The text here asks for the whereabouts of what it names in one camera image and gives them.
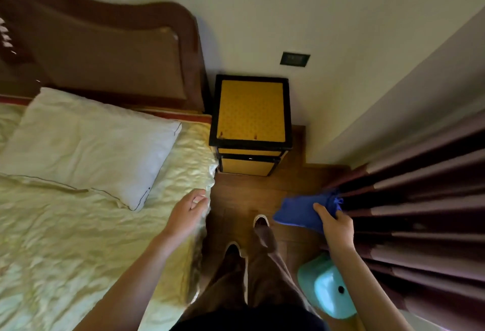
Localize person's left forearm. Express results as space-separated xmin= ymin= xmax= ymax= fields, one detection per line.
xmin=72 ymin=228 xmax=186 ymax=331

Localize brown curtain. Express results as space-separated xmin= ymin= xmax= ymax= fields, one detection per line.
xmin=322 ymin=109 xmax=485 ymax=331

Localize person's left hand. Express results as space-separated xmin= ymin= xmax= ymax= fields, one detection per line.
xmin=163 ymin=189 xmax=210 ymax=243

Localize person's brown trousers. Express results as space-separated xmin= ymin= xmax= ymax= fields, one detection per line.
xmin=171 ymin=225 xmax=330 ymax=331

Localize yellow black bedside cabinet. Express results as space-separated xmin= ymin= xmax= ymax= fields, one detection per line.
xmin=209 ymin=74 xmax=293 ymax=177

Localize person's left shoe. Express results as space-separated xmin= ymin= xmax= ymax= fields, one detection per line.
xmin=224 ymin=242 xmax=248 ymax=260

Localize person's right hand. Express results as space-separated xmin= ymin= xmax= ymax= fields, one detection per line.
xmin=313 ymin=203 xmax=355 ymax=255

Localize dark wall socket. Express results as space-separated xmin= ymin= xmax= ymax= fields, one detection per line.
xmin=280 ymin=52 xmax=311 ymax=68

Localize turquoise plastic stool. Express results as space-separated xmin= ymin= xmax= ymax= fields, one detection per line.
xmin=297 ymin=253 xmax=357 ymax=320

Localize brown wooden headboard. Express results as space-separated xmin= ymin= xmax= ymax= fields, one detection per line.
xmin=0 ymin=0 xmax=211 ymax=115

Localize blue cloth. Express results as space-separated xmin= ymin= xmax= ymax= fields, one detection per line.
xmin=273 ymin=192 xmax=344 ymax=235

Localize white pillow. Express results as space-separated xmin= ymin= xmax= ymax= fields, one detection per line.
xmin=0 ymin=87 xmax=182 ymax=212

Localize person's right forearm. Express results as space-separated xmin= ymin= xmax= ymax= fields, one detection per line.
xmin=329 ymin=245 xmax=414 ymax=331

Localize pale green bed sheet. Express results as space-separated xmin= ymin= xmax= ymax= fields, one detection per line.
xmin=0 ymin=104 xmax=218 ymax=331

